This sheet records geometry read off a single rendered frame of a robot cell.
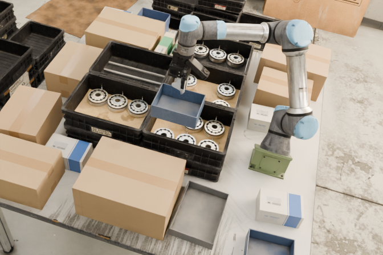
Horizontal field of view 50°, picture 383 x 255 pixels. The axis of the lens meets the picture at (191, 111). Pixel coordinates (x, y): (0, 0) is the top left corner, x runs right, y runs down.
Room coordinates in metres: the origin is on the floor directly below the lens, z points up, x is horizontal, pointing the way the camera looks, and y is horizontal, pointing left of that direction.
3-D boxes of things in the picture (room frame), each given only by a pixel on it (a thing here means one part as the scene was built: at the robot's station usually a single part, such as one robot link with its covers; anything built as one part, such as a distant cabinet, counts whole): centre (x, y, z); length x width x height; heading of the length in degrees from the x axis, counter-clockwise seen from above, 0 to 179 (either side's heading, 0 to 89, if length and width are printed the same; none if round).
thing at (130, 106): (1.47, 0.27, 0.86); 0.10 x 0.10 x 0.01
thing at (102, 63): (1.72, 0.35, 0.87); 0.40 x 0.30 x 0.11; 82
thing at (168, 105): (1.28, 0.06, 1.10); 0.20 x 0.15 x 0.07; 81
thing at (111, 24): (2.09, 0.48, 0.80); 0.40 x 0.30 x 0.20; 81
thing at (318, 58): (2.11, -0.58, 0.80); 0.40 x 0.30 x 0.20; 77
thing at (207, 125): (1.41, -0.13, 0.86); 0.10 x 0.10 x 0.01
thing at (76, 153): (1.19, 0.55, 0.75); 0.20 x 0.12 x 0.09; 83
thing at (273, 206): (1.08, -0.47, 0.75); 0.20 x 0.12 x 0.09; 88
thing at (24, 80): (1.92, 1.14, 0.41); 0.31 x 0.02 x 0.16; 170
